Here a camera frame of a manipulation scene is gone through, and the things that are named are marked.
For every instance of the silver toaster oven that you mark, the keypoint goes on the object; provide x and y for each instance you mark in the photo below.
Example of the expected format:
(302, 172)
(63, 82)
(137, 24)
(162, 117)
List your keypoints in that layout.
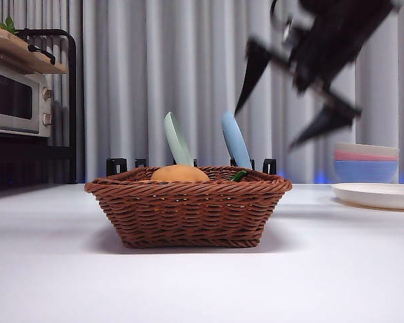
(10, 97)

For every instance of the blue bowl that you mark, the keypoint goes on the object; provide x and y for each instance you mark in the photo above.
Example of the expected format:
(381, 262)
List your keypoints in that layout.
(367, 171)

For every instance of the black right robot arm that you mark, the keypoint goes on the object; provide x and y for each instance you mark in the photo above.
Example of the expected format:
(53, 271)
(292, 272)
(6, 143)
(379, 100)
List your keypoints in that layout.
(330, 33)

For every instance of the green toy leaves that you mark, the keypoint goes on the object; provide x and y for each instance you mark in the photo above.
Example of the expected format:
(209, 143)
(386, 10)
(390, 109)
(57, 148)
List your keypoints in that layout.
(9, 25)

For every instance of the pink bowl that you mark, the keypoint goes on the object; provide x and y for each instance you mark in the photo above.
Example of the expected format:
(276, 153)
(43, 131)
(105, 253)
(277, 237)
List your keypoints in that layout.
(367, 157)

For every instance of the black metal shelf frame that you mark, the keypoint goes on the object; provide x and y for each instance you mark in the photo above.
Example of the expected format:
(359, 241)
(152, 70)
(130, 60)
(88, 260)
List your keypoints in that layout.
(72, 101)

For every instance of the white plate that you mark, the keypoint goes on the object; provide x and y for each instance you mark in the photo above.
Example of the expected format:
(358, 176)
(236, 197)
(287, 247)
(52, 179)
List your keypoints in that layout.
(377, 195)

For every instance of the light blue plate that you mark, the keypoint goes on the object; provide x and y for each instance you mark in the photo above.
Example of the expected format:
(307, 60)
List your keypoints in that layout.
(234, 141)

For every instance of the black dish rack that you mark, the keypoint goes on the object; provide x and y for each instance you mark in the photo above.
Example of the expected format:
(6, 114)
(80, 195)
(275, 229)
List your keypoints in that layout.
(116, 166)

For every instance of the brown wicker basket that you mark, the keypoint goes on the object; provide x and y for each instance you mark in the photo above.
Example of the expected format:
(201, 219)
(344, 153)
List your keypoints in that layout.
(188, 215)

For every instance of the brown toy potato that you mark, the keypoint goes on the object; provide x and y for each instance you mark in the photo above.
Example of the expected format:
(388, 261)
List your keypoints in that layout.
(180, 174)

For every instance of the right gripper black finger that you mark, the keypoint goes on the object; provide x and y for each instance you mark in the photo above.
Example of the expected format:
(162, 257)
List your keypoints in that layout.
(256, 67)
(330, 121)

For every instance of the grey curtain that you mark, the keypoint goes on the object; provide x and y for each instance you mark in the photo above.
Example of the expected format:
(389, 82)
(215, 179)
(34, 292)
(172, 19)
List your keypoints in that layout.
(155, 67)

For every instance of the green toy cucumber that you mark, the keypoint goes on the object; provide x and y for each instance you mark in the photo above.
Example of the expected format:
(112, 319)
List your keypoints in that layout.
(238, 176)

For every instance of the mint green plate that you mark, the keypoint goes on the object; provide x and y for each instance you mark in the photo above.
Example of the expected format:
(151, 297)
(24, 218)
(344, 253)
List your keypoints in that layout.
(176, 141)

